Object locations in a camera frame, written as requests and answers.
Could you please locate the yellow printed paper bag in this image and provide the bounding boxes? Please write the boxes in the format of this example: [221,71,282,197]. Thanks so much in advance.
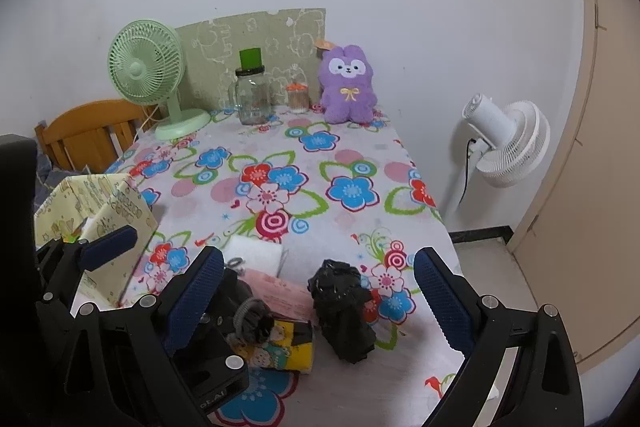
[33,173,161,309]

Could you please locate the pink packet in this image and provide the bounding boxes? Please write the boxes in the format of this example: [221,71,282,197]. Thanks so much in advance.
[245,269,316,323]

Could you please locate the white fan cable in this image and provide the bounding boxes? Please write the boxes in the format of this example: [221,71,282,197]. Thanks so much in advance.
[134,104,162,142]

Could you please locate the green patterned board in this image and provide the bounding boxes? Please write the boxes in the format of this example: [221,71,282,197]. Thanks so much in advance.
[174,8,327,112]

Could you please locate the cotton swab jar orange lid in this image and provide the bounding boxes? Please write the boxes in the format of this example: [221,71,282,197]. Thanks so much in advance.
[286,82,311,114]

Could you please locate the wooden chair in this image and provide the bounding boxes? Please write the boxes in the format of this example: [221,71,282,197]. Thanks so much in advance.
[35,99,163,172]

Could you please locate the floral tablecloth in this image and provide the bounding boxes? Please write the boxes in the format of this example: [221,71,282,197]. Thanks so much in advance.
[70,104,501,427]

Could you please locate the beige wardrobe door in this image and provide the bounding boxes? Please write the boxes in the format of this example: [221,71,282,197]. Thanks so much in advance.
[510,0,640,373]

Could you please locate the green desk fan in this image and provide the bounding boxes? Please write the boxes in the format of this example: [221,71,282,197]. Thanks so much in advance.
[107,19,212,142]

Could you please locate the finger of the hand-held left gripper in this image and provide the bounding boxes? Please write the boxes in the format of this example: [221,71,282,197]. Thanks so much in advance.
[175,269,253,414]
[36,227,138,308]

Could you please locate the black fan cable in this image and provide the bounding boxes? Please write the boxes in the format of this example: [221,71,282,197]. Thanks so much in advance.
[459,138,477,204]

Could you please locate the blue grey cloth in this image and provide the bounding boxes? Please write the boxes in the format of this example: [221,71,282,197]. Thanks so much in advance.
[34,154,68,208]

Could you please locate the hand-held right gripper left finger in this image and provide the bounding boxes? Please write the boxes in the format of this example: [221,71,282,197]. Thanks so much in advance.
[65,247,225,427]

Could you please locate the yellow cartoon tissue pack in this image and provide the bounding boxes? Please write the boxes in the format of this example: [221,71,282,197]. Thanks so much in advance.
[232,319,315,375]

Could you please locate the white cloth pouch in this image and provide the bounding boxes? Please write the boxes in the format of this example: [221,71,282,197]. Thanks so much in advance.
[223,234,285,280]

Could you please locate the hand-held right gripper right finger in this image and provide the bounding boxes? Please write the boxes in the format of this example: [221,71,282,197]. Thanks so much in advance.
[414,247,583,427]

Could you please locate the white standing fan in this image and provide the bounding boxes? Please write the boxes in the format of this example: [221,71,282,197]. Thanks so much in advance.
[444,93,551,219]

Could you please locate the black plastic bag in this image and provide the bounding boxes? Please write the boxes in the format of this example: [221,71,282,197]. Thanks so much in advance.
[306,259,377,364]

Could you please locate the grey sock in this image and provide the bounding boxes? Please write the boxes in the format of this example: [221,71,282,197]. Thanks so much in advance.
[233,298,276,344]

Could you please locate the purple plush bunny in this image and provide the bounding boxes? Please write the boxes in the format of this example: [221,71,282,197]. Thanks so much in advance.
[315,38,379,125]

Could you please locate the glass jar mug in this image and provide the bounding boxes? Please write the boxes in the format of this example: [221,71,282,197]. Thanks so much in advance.
[229,66,273,126]

